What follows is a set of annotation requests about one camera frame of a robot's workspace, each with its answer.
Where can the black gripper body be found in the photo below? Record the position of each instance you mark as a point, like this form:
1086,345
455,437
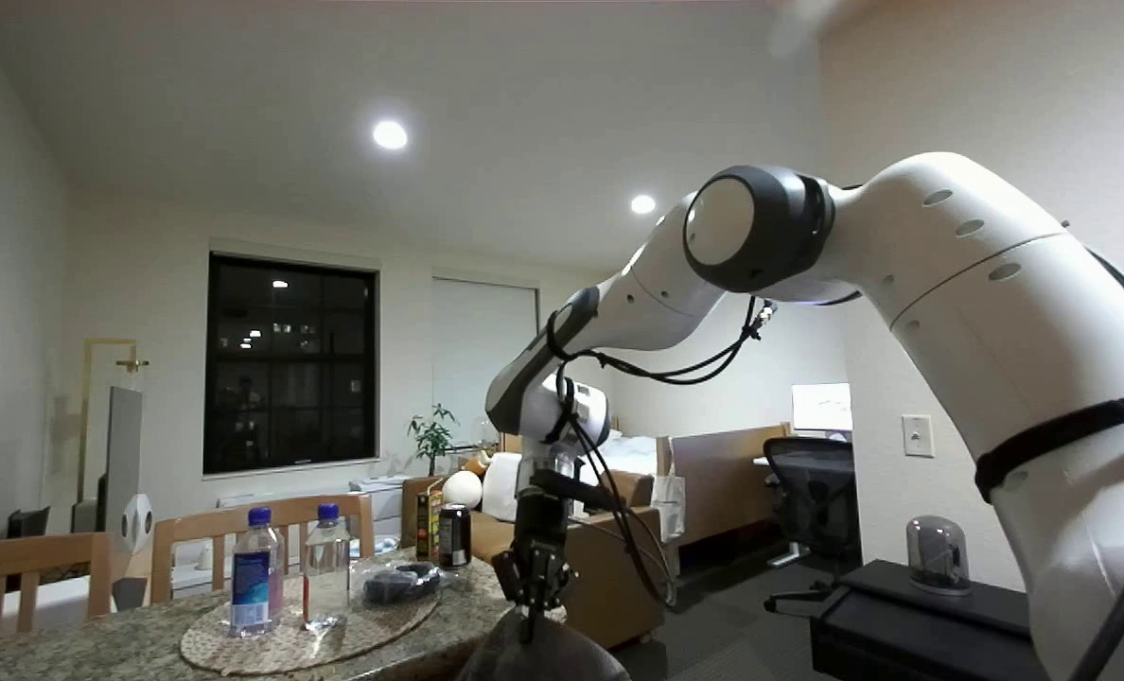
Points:
542,535

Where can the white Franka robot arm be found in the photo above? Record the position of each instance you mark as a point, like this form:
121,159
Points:
964,277

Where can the plastic water bottle blue cap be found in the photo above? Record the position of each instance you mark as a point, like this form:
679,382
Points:
254,572
328,567

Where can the dark jar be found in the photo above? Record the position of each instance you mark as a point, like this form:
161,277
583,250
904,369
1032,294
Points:
455,537

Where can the dark crumpled bag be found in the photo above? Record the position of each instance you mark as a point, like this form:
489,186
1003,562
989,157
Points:
402,579

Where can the white bedding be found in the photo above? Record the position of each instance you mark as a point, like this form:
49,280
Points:
636,455

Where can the green potted plant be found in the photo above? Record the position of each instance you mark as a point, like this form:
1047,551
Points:
433,437

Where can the white roller blind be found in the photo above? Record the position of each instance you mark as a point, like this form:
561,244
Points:
469,363

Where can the black office chair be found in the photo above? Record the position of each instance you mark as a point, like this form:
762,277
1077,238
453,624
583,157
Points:
819,498

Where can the dark night window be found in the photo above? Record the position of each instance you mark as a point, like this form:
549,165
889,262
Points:
288,402

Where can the bright computer screen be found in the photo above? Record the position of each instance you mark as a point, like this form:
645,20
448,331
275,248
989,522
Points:
821,406

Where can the wooden dining chair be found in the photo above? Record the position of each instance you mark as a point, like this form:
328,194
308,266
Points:
207,521
30,552

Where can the small round ceiling light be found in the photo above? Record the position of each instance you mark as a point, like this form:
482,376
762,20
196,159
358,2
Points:
640,202

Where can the black box case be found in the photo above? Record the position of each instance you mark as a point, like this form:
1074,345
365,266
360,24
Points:
912,624

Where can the silver metal canister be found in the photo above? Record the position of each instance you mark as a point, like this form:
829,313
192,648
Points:
937,551

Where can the small white round gadget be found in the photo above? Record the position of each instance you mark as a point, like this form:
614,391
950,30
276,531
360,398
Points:
137,516

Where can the flat screen television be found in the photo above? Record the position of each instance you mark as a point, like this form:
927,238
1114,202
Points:
121,455

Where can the large round ceiling light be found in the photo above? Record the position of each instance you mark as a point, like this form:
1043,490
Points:
391,135

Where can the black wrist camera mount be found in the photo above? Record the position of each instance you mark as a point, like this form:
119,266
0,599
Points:
590,490

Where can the white wall switch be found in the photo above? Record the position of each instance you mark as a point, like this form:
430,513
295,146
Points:
918,437

